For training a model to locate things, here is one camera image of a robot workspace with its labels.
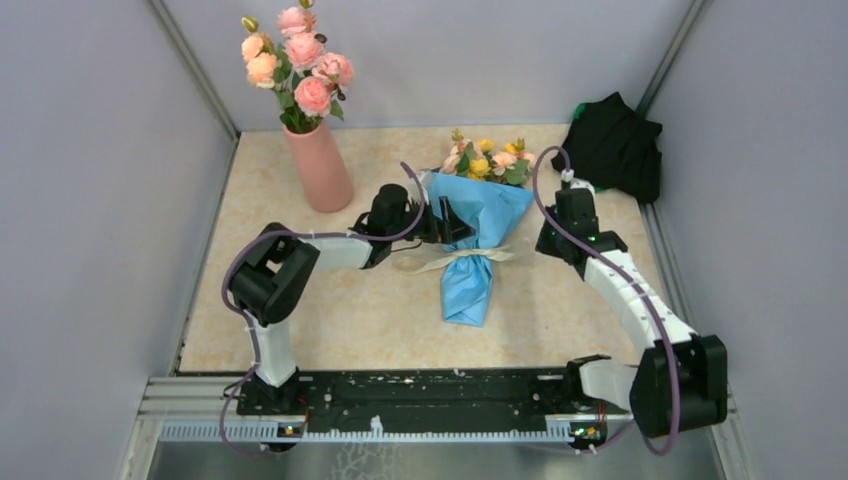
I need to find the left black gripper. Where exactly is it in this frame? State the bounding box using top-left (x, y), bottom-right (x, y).
top-left (389, 196), bottom-right (476, 245)

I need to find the blue wrapping paper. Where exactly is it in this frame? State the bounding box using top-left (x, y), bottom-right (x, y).
top-left (395, 171), bottom-right (533, 327)

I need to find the small yellow pink flower bouquet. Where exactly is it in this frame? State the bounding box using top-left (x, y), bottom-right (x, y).
top-left (437, 129), bottom-right (537, 187)

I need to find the cream ribbon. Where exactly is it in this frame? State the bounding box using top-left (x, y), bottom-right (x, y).
top-left (391, 245), bottom-right (518, 275)

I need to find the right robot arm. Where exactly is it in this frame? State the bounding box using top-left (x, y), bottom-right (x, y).
top-left (536, 186), bottom-right (728, 438)

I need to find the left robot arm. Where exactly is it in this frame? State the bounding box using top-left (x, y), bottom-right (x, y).
top-left (222, 184), bottom-right (475, 414)

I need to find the pink ceramic vase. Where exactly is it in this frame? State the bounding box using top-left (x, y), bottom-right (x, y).
top-left (283, 122), bottom-right (354, 213)

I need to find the pink rose bunch in vase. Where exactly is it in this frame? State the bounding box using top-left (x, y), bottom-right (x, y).
top-left (240, 1), bottom-right (355, 134)

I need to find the black cloth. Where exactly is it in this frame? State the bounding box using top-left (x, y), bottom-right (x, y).
top-left (551, 92), bottom-right (663, 204)

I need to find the green cloth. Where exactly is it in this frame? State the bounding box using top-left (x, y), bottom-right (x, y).
top-left (572, 103), bottom-right (588, 121)

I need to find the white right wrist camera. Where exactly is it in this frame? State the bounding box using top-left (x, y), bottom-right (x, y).
top-left (560, 169), bottom-right (596, 195)

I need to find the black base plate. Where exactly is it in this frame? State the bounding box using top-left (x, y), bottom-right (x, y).
top-left (236, 367), bottom-right (621, 434)

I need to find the right aluminium frame post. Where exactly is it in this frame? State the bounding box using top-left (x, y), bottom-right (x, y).
top-left (635, 0), bottom-right (712, 117)

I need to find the aluminium frame post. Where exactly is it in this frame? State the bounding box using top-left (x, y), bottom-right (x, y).
top-left (144, 0), bottom-right (241, 142)
top-left (635, 0), bottom-right (712, 117)

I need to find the left aluminium frame post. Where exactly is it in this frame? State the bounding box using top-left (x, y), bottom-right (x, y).
top-left (144, 0), bottom-right (241, 142)

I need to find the aluminium front rail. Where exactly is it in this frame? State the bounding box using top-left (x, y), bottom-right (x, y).
top-left (139, 368), bottom-right (662, 448)

